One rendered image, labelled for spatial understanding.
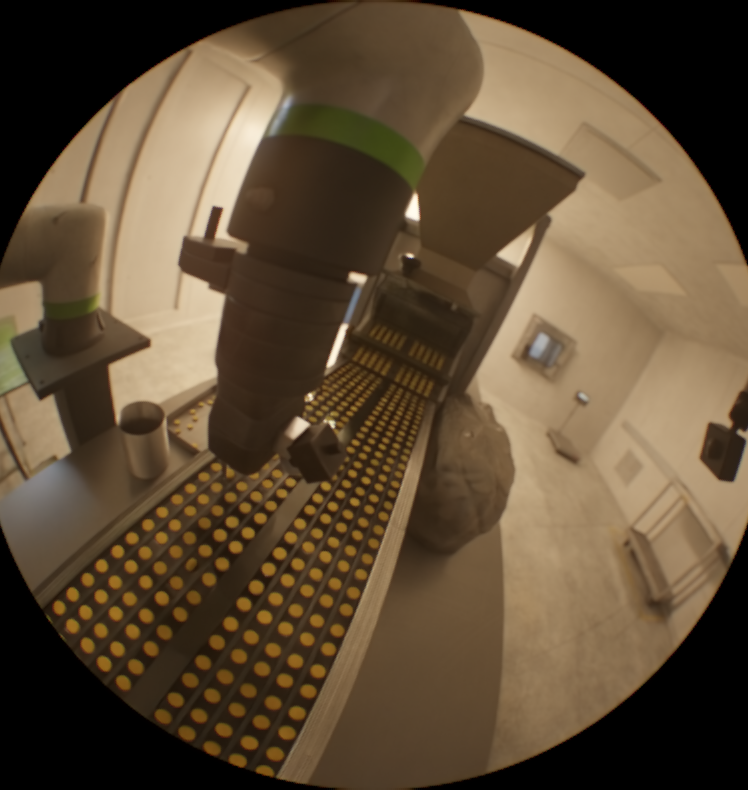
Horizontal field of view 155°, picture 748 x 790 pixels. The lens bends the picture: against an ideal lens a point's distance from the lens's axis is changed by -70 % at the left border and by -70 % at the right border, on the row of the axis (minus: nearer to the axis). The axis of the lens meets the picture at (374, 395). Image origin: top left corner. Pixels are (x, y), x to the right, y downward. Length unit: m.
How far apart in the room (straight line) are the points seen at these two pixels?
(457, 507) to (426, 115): 0.42
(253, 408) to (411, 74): 0.19
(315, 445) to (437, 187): 0.54
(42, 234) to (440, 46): 0.52
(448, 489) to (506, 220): 0.50
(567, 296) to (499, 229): 4.01
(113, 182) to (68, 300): 2.02
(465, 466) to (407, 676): 0.31
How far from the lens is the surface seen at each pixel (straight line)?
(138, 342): 0.59
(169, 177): 2.75
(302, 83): 0.15
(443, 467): 0.42
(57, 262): 0.55
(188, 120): 2.84
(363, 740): 0.40
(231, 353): 0.15
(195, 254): 0.18
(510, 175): 0.59
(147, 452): 0.44
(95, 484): 0.50
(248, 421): 0.17
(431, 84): 0.16
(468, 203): 0.60
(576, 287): 4.64
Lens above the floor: 1.17
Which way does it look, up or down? 26 degrees down
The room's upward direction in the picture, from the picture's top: 24 degrees clockwise
